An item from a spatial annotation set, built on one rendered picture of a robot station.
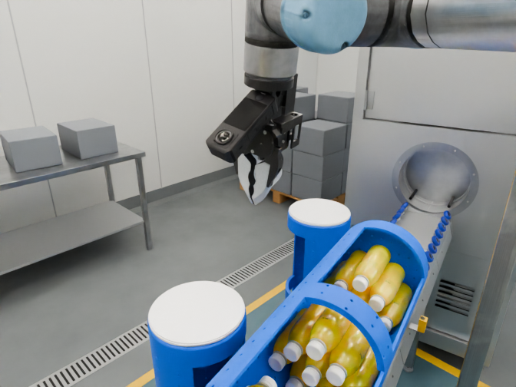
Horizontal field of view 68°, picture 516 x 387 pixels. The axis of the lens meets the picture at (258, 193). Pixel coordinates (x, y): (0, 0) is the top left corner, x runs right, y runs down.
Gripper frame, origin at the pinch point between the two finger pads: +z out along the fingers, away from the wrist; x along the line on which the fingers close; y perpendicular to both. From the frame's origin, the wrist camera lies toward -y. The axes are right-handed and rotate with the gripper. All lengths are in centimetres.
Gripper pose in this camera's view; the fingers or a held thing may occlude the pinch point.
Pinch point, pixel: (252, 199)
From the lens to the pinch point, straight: 63.3
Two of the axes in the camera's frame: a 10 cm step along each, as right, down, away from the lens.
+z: -0.6, 8.5, 5.3
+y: 5.9, -4.0, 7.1
